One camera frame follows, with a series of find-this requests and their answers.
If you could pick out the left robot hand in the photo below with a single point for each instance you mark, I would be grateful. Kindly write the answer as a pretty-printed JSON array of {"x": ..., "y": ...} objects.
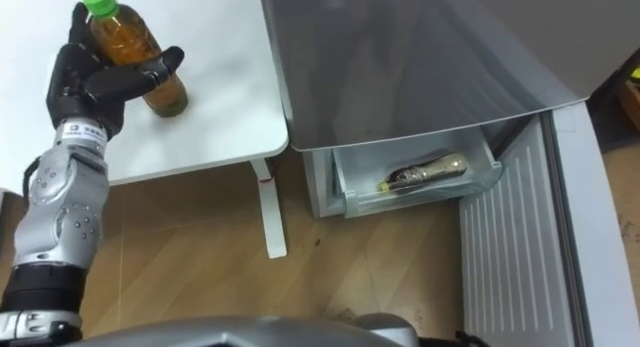
[{"x": 87, "y": 87}]

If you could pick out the amber tea bottle green cap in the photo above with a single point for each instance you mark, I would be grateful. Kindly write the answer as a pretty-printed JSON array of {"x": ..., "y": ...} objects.
[{"x": 131, "y": 47}]

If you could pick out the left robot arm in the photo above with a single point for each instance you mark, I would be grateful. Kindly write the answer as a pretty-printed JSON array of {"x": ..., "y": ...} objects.
[{"x": 60, "y": 207}]

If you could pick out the white desk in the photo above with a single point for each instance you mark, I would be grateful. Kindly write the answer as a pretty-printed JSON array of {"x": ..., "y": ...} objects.
[{"x": 220, "y": 72}]

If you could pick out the robot body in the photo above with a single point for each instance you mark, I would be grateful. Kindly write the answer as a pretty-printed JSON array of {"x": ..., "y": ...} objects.
[{"x": 235, "y": 333}]

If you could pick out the grey fridge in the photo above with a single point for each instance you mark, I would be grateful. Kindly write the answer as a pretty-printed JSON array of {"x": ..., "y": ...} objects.
[{"x": 400, "y": 77}]

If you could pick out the dark bottle yellow cap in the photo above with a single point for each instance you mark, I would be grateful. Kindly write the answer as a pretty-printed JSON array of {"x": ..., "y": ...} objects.
[{"x": 429, "y": 173}]

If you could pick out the open grey fridge door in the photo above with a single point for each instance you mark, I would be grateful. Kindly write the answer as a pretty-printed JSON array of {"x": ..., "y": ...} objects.
[{"x": 545, "y": 237}]

